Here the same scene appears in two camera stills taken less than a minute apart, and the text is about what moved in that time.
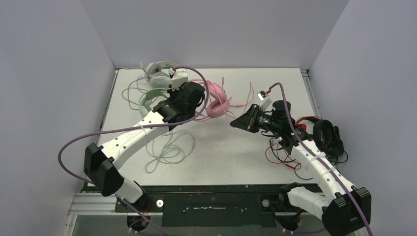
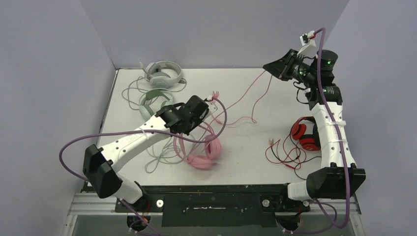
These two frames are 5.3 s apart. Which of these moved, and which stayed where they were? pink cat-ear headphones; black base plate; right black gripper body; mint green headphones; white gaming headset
Moved: right black gripper body; pink cat-ear headphones
Stayed: white gaming headset; mint green headphones; black base plate
